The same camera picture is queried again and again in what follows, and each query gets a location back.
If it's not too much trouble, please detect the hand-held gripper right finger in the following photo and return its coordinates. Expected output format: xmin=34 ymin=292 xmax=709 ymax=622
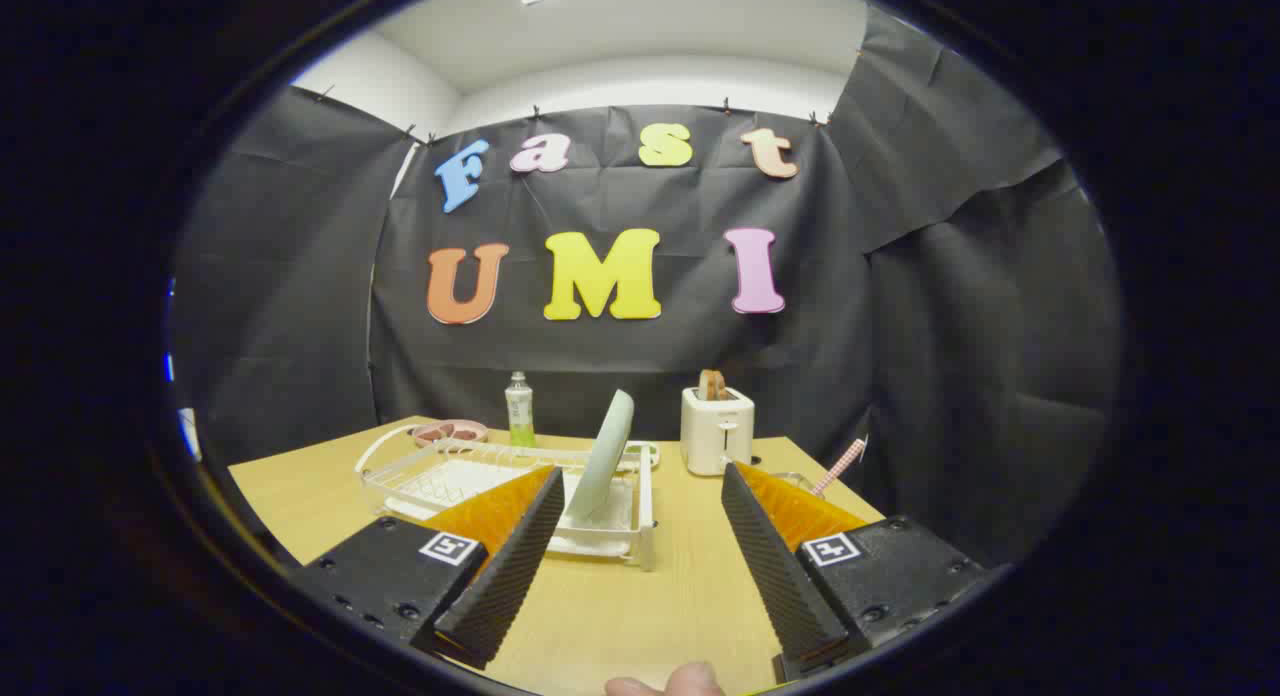
xmin=720 ymin=462 xmax=986 ymax=682

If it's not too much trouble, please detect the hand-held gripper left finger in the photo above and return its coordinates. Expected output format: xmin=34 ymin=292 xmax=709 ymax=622
xmin=290 ymin=464 xmax=566 ymax=672

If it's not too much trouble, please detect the pink checked handle spoon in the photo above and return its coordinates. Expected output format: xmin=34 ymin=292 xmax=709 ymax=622
xmin=812 ymin=438 xmax=867 ymax=497

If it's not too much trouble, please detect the white wire dish rack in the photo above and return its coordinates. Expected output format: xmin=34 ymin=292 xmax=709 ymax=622
xmin=355 ymin=423 xmax=661 ymax=572

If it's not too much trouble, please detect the pale green plate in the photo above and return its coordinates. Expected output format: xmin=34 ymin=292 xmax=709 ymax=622
xmin=565 ymin=389 xmax=636 ymax=525

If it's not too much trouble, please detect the small pink plate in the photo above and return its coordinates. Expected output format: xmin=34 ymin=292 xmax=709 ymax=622
xmin=412 ymin=419 xmax=489 ymax=447

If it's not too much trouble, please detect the white drip tray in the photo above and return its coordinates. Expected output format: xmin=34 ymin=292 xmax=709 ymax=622
xmin=385 ymin=459 xmax=641 ymax=557

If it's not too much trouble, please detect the white toaster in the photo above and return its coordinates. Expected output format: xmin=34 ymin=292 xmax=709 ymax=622
xmin=680 ymin=386 xmax=756 ymax=477

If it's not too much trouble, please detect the green drink bottle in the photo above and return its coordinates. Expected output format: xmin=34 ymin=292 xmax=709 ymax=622
xmin=505 ymin=371 xmax=536 ymax=449

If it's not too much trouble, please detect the black backdrop cloth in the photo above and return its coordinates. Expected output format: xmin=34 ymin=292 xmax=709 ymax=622
xmin=170 ymin=6 xmax=1121 ymax=567

